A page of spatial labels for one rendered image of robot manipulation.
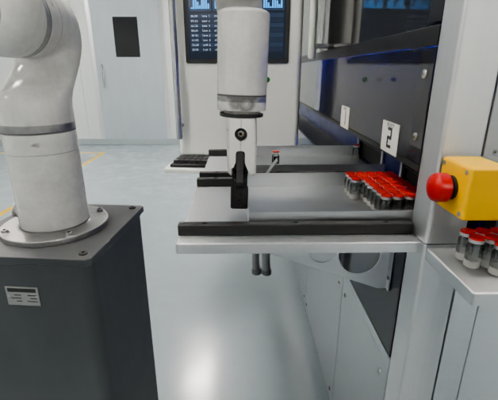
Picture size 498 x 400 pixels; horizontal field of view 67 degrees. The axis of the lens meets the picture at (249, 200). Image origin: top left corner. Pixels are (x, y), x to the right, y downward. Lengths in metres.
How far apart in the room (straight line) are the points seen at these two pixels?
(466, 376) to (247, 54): 0.69
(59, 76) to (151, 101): 5.53
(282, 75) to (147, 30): 4.85
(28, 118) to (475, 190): 0.67
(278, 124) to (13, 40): 1.08
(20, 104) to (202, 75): 0.97
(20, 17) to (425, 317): 0.78
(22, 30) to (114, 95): 5.76
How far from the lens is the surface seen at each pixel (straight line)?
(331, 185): 0.93
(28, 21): 0.68
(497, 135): 0.66
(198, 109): 1.59
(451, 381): 0.86
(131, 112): 6.37
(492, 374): 0.89
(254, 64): 0.63
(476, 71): 0.63
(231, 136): 0.63
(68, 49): 0.79
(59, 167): 0.73
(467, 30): 0.62
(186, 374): 1.67
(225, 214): 0.73
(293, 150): 1.24
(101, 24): 6.46
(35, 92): 0.73
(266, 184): 0.90
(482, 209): 0.57
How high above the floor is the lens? 1.15
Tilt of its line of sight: 19 degrees down
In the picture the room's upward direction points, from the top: straight up
